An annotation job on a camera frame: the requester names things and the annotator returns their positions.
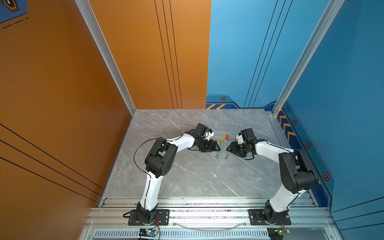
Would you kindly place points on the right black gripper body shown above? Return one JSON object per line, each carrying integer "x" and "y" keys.
{"x": 240, "y": 150}

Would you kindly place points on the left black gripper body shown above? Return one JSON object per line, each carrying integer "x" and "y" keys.
{"x": 207, "y": 146}

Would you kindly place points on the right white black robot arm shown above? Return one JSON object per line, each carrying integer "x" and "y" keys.
{"x": 296, "y": 170}

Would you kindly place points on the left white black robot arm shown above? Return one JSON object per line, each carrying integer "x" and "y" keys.
{"x": 159, "y": 161}

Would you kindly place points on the right small circuit board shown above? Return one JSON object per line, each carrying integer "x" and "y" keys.
{"x": 278, "y": 234}

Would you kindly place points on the small circuit board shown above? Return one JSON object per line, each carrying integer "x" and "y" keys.
{"x": 278, "y": 234}
{"x": 148, "y": 234}

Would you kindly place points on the left small circuit board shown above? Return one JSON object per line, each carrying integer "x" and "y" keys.
{"x": 148, "y": 234}

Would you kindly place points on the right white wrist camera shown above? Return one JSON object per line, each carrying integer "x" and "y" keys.
{"x": 240, "y": 139}

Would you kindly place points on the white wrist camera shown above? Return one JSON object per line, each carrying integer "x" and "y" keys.
{"x": 240, "y": 139}
{"x": 208, "y": 134}

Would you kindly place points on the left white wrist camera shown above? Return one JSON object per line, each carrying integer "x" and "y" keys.
{"x": 208, "y": 134}

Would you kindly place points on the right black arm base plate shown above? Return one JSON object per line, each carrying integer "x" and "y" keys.
{"x": 267, "y": 217}

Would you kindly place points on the aluminium front rail frame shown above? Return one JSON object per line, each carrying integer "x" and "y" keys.
{"x": 224, "y": 218}

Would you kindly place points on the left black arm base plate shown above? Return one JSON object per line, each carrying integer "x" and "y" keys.
{"x": 160, "y": 217}

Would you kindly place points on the right aluminium corner post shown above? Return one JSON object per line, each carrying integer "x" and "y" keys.
{"x": 317, "y": 36}

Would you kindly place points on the aluminium corner post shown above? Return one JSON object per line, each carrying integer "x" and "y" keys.
{"x": 317, "y": 36}
{"x": 101, "y": 42}

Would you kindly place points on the left aluminium corner post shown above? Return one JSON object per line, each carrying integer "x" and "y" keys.
{"x": 101, "y": 42}

